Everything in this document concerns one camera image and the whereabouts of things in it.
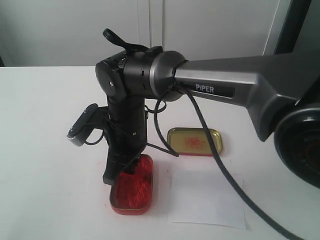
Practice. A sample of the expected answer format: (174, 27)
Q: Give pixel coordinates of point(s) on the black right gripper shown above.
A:
(127, 137)

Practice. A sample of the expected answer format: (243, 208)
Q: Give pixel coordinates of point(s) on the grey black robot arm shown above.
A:
(280, 92)

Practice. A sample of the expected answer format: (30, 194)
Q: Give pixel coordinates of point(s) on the red ink pad tin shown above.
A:
(132, 193)

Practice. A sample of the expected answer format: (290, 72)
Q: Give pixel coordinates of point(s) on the gold tin lid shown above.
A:
(189, 141)

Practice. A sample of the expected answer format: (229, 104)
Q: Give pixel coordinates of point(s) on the white paper sheet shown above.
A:
(204, 197)

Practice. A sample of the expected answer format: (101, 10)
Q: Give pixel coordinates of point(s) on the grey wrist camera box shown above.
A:
(83, 127)

